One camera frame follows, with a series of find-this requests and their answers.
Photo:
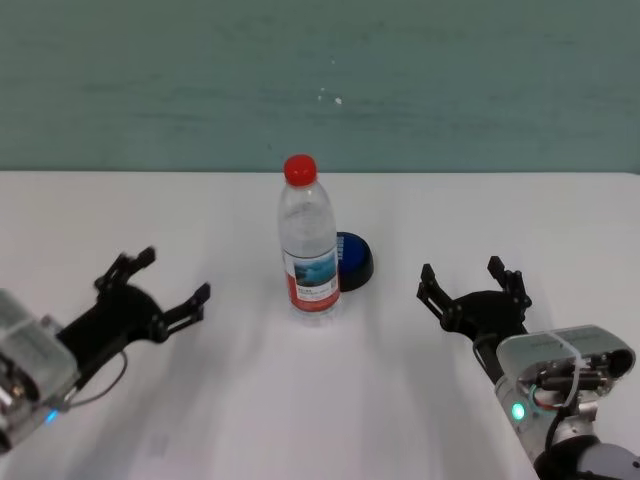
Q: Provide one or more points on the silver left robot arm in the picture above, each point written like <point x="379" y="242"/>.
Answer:
<point x="20" y="425"/>

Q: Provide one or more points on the clear water bottle red cap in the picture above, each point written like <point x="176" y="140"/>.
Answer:
<point x="310" y="250"/>

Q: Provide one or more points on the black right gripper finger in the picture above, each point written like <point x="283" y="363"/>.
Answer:
<point x="435" y="300"/>
<point x="512" y="285"/>

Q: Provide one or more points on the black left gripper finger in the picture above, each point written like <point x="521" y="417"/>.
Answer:
<point x="120" y="270"/>
<point x="180" y="315"/>

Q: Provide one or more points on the blue push button black base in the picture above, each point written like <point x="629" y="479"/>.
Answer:
<point x="355" y="260"/>

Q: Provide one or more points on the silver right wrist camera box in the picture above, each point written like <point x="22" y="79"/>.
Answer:
<point x="545" y="350"/>

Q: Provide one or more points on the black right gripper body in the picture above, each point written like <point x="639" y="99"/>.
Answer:
<point x="490" y="315"/>

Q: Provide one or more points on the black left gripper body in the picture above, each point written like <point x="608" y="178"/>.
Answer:
<point x="115" y="320"/>

